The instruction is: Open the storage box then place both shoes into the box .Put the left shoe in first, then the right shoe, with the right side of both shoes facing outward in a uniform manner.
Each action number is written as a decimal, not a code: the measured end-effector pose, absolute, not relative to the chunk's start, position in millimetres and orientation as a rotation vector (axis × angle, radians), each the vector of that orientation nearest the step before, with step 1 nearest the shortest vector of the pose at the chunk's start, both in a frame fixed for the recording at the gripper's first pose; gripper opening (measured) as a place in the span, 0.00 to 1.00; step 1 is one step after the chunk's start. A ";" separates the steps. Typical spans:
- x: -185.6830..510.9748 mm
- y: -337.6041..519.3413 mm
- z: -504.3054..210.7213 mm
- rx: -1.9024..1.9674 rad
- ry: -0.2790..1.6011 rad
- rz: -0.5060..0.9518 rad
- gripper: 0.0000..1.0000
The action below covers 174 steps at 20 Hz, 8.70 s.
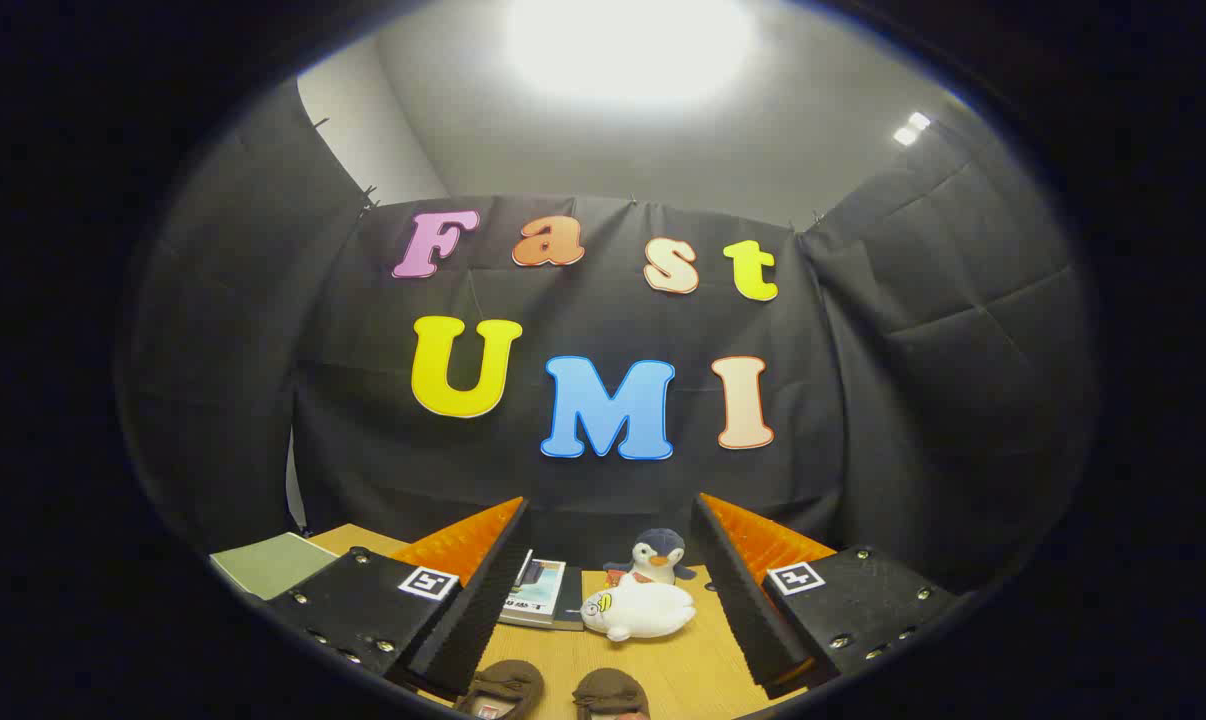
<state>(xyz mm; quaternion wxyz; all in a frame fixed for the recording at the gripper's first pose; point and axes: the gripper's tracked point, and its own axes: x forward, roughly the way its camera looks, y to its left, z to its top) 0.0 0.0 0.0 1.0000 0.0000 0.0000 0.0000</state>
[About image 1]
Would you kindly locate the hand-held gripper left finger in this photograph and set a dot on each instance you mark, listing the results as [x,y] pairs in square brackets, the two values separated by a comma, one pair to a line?
[483,610]

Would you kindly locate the green fabric storage box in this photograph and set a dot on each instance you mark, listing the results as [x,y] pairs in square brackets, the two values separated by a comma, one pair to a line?
[268,565]

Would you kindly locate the large ceiling light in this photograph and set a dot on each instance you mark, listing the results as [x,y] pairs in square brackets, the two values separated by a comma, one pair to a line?
[628,45]

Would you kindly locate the night photo cover book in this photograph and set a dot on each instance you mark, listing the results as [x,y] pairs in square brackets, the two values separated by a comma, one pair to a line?
[525,572]

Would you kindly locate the black book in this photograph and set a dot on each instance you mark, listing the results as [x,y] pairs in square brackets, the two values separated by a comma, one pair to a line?
[571,600]

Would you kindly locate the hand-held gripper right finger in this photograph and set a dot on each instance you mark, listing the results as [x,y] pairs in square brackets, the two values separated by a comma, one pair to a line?
[738,600]

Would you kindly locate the penguin plush toy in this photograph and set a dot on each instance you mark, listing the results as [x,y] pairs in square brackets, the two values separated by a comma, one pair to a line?
[660,548]

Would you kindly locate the brown fuzzy shoe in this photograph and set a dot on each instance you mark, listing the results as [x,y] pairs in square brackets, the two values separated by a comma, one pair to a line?
[508,685]
[608,690]

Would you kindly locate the small ceiling spotlight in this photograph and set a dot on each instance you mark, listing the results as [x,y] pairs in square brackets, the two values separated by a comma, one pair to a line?
[911,128]

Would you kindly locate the white seal plush toy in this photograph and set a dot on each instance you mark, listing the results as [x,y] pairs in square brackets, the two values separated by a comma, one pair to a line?
[643,610]

